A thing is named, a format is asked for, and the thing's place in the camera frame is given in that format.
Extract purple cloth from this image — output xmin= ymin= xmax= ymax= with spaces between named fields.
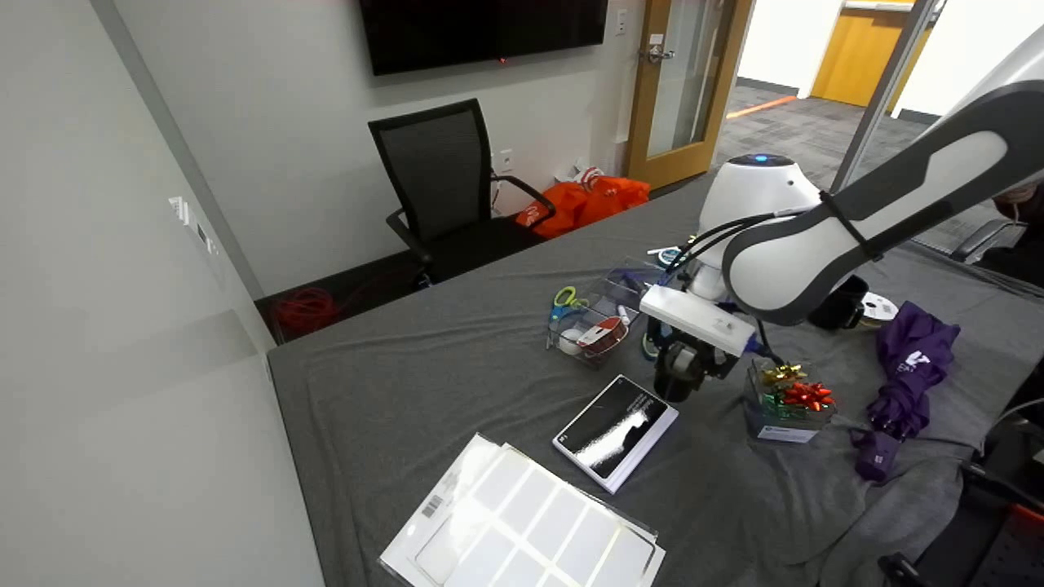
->
xmin=850 ymin=300 xmax=963 ymax=484

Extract clear box of gift bows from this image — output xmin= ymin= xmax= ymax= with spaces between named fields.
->
xmin=743 ymin=354 xmax=842 ymax=451

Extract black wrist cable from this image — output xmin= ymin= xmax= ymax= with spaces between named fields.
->
xmin=664 ymin=208 xmax=771 ymax=276

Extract white wall thermostat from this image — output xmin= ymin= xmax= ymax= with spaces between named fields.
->
xmin=166 ymin=191 xmax=217 ymax=254

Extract white label sheets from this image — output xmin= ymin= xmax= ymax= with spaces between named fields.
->
xmin=376 ymin=431 xmax=668 ymax=587

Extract yellow wooden door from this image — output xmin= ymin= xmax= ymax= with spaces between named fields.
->
xmin=808 ymin=3 xmax=923 ymax=109

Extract black wall television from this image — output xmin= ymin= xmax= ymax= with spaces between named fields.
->
xmin=356 ymin=0 xmax=610 ymax=78

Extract orange bag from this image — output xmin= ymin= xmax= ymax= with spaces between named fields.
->
xmin=515 ymin=174 xmax=653 ymax=241

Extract wooden door with glass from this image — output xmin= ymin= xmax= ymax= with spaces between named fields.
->
xmin=622 ymin=0 xmax=757 ymax=191

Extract cream ribbon spool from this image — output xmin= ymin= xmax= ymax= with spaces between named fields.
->
xmin=861 ymin=291 xmax=900 ymax=327

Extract black tape dispenser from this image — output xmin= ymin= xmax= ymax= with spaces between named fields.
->
xmin=651 ymin=342 xmax=714 ymax=403

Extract red plaid tape roll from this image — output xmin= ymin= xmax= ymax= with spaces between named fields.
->
xmin=557 ymin=316 xmax=634 ymax=354

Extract black and white flat box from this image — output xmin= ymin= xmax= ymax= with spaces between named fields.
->
xmin=547 ymin=370 xmax=681 ymax=495

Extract black mesh office chair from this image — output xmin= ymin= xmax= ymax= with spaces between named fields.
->
xmin=366 ymin=94 xmax=557 ymax=287

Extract clear plastic marker tray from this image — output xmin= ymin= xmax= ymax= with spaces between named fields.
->
xmin=546 ymin=264 xmax=660 ymax=365

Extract green blue handled scissors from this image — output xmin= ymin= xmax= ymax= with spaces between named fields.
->
xmin=546 ymin=284 xmax=591 ymax=330

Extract silver metal post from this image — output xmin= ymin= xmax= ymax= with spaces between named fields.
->
xmin=859 ymin=0 xmax=945 ymax=144

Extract grey tablecloth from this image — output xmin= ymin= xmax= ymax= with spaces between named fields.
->
xmin=266 ymin=165 xmax=1044 ymax=587

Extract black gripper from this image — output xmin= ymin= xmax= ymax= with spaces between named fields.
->
xmin=680 ymin=336 xmax=749 ymax=383

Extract red coiled floor item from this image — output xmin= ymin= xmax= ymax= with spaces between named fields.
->
xmin=269 ymin=284 xmax=349 ymax=342

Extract person in dark clothes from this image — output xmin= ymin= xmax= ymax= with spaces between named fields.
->
xmin=976 ymin=177 xmax=1044 ymax=287

